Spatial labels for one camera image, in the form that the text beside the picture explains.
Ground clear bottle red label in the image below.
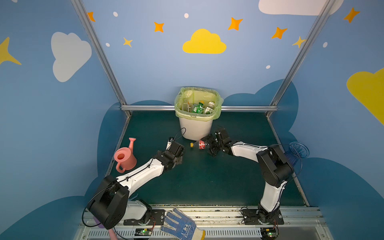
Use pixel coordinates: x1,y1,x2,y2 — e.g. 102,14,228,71
190,140,210,150

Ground clear bottle green lime label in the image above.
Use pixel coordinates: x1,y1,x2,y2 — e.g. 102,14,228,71
204,102,215,115

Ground green plastic bottle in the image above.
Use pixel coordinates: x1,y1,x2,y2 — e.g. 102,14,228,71
192,101,204,114

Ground clear bottle pink label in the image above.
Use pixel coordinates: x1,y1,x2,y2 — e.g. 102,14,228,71
182,102,193,113

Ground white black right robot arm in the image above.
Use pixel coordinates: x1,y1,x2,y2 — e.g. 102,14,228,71
197,129,294,218

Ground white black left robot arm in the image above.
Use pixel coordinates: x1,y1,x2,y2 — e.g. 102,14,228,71
85,141,185,230

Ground white trash bin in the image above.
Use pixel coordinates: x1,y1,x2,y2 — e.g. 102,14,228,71
179,118,213,141

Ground green bin liner bag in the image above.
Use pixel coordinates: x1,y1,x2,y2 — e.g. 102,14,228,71
175,87,224,122

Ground pink watering can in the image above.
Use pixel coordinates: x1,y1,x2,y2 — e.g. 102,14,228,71
114,138,137,173

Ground blue dotted work glove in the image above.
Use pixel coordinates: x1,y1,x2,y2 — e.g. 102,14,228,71
161,208,206,240

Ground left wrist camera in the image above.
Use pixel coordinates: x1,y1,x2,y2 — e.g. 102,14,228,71
166,137,175,150

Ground aluminium frame rail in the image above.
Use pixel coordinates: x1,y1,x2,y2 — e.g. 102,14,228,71
121,104,278,113

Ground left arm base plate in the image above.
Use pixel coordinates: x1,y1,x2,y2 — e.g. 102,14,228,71
124,209,166,226

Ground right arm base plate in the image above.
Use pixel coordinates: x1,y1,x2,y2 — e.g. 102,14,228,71
240,208,284,226

